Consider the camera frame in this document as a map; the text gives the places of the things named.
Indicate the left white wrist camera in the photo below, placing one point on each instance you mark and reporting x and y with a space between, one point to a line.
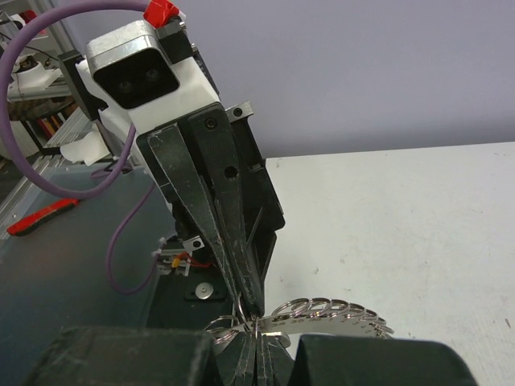
150 69

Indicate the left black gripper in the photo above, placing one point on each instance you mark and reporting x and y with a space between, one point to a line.
208 166

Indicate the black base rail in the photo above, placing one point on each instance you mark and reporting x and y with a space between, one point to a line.
191 293

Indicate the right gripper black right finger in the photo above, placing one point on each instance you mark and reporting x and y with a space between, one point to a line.
338 360

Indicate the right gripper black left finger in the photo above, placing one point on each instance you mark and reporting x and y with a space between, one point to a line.
99 355

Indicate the red black hand tool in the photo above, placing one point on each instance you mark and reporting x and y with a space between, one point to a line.
31 222

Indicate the metal band with key rings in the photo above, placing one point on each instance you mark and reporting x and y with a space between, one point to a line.
306 316

